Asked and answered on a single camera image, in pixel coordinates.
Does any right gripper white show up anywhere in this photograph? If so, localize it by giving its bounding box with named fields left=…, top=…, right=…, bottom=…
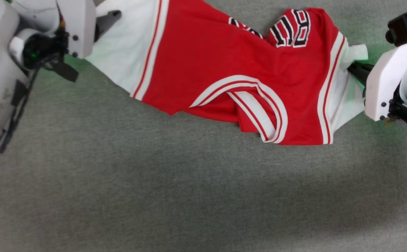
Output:
left=348, top=37, right=407, bottom=138

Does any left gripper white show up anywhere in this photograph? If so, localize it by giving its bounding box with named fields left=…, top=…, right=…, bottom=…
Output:
left=9, top=0, right=122, bottom=83

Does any red and white jersey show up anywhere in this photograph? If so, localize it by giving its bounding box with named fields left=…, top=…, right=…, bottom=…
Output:
left=84, top=0, right=369, bottom=146

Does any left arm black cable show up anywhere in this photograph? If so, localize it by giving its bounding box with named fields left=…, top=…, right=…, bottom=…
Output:
left=0, top=68, right=40, bottom=155

